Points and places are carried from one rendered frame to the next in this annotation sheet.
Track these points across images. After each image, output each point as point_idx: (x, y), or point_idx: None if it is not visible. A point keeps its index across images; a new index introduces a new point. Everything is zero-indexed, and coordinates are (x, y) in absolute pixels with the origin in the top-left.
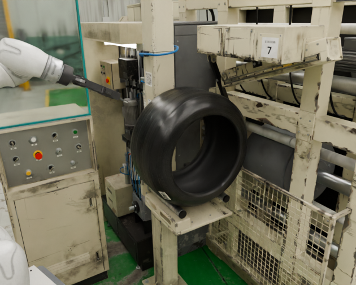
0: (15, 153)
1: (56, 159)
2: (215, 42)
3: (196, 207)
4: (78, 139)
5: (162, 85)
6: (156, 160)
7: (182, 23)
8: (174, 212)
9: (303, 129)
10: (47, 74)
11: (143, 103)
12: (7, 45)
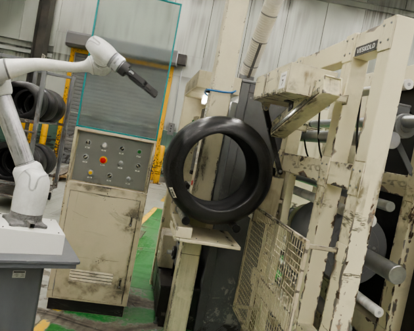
0: (87, 152)
1: (115, 169)
2: (261, 87)
3: (211, 236)
4: (139, 160)
5: None
6: (173, 155)
7: None
8: (181, 219)
9: (321, 174)
10: (111, 62)
11: None
12: (94, 38)
